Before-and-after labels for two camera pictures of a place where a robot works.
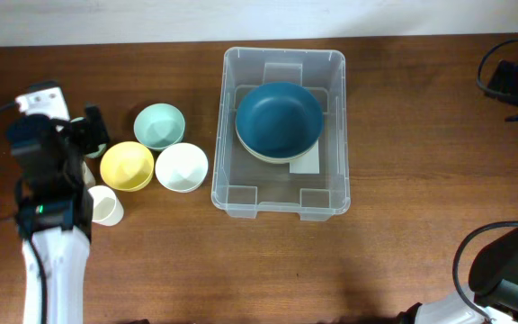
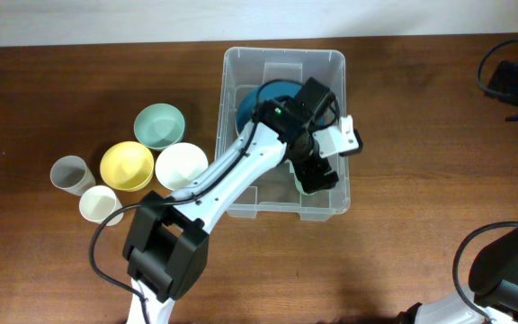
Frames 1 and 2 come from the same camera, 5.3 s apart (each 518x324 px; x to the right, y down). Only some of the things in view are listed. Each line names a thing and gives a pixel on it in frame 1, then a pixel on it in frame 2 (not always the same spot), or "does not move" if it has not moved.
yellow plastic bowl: x=127 y=166 does not move
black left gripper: x=94 y=132 -> x=308 y=167
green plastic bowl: x=159 y=126 does not move
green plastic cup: x=102 y=149 -> x=298 y=184
